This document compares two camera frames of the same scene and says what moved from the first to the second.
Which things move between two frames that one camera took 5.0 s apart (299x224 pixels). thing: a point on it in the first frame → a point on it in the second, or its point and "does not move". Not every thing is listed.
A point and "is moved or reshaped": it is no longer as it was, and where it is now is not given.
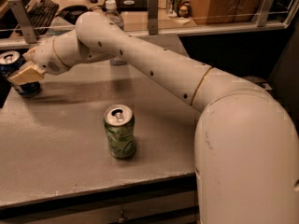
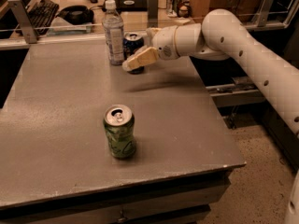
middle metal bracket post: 152,13 does not move
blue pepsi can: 11,60 is moved or reshaped
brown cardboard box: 227,5 does not move
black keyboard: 42,14 does not move
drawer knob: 122,217 does not move
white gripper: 47,58 → 164,43
